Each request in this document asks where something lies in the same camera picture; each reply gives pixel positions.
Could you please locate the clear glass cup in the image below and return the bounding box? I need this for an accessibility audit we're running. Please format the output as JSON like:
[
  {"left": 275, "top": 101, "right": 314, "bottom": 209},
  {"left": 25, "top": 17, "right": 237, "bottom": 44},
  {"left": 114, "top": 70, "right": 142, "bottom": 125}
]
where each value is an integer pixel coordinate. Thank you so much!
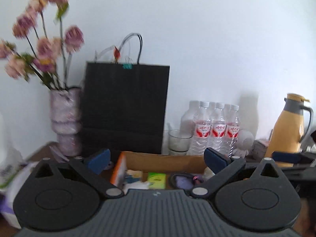
[{"left": 168, "top": 123, "right": 192, "bottom": 156}]

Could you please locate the red cardboard box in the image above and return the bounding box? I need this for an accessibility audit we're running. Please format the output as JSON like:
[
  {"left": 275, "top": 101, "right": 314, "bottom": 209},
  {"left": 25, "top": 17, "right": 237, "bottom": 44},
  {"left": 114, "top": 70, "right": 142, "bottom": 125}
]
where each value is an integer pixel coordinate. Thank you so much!
[{"left": 110, "top": 151, "right": 207, "bottom": 187}]

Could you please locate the yellow thermos jug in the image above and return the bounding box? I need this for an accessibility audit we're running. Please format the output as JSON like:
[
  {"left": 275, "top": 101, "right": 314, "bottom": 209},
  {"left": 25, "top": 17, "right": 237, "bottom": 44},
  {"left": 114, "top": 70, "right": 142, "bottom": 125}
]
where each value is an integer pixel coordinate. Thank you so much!
[{"left": 265, "top": 93, "right": 314, "bottom": 158}]

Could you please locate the purple knitted cloth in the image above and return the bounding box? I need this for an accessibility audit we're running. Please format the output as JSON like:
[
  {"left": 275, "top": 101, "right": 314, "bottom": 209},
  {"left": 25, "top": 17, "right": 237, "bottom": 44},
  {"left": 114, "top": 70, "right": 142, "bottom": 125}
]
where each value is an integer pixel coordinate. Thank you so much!
[{"left": 174, "top": 176, "right": 194, "bottom": 190}]

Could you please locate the white plastic jug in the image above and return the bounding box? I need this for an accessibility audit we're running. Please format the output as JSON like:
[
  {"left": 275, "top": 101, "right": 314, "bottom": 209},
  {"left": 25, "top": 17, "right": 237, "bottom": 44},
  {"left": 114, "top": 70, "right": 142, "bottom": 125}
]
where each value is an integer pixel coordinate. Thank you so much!
[{"left": 0, "top": 115, "right": 24, "bottom": 192}]

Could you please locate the left water bottle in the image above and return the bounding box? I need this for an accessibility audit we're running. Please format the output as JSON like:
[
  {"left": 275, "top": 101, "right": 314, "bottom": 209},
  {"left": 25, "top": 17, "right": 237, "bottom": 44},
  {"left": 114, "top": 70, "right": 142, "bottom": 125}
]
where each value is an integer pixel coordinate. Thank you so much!
[{"left": 188, "top": 101, "right": 212, "bottom": 156}]

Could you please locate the white astronaut figurine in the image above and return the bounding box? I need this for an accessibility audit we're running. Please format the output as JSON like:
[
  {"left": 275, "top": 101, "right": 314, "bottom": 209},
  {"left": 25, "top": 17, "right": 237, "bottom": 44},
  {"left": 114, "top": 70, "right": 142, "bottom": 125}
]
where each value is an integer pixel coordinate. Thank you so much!
[{"left": 232, "top": 130, "right": 254, "bottom": 158}]

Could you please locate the green small packet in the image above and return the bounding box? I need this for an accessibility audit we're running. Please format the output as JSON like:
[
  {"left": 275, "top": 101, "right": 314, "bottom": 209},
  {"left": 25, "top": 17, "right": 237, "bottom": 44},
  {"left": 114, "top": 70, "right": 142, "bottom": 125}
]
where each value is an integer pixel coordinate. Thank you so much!
[{"left": 147, "top": 172, "right": 166, "bottom": 189}]

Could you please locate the purple tissue pack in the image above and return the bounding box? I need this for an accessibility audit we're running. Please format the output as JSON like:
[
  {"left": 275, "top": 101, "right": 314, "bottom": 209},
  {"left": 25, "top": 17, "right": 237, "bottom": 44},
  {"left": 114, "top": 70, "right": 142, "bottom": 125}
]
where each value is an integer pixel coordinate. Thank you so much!
[{"left": 1, "top": 162, "right": 38, "bottom": 229}]

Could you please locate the black paper bag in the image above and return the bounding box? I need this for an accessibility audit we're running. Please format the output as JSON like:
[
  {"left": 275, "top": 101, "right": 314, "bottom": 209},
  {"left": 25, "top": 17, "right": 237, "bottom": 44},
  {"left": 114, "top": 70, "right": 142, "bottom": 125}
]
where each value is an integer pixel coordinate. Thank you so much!
[{"left": 80, "top": 32, "right": 170, "bottom": 157}]

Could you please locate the right water bottle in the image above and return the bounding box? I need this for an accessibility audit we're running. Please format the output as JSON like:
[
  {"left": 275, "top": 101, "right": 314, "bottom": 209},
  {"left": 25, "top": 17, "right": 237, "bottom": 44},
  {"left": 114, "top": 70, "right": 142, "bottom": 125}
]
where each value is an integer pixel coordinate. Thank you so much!
[{"left": 225, "top": 105, "right": 241, "bottom": 157}]

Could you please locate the dried rose bouquet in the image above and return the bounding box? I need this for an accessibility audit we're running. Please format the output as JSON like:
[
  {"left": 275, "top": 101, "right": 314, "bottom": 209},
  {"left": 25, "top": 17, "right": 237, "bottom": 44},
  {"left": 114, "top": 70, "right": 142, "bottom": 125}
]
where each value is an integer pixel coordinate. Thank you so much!
[{"left": 1, "top": 0, "right": 84, "bottom": 90}]

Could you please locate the water bottle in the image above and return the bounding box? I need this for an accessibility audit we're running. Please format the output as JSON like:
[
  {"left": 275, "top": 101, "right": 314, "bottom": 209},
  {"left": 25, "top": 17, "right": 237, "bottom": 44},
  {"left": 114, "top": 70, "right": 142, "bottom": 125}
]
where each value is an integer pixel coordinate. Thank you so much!
[
  {"left": 225, "top": 105, "right": 241, "bottom": 157},
  {"left": 188, "top": 101, "right": 212, "bottom": 156},
  {"left": 209, "top": 103, "right": 227, "bottom": 152}
]

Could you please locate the middle water bottle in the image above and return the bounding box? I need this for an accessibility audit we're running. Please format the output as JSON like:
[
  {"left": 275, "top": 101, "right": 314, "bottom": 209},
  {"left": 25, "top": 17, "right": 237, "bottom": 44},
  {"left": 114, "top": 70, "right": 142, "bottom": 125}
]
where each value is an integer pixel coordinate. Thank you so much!
[{"left": 209, "top": 103, "right": 227, "bottom": 152}]

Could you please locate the large frosted plastic bottle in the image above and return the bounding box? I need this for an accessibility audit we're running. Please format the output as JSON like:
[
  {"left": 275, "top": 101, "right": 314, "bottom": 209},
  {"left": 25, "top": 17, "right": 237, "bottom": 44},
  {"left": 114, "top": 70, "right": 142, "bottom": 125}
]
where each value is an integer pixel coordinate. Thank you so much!
[{"left": 180, "top": 101, "right": 200, "bottom": 137}]

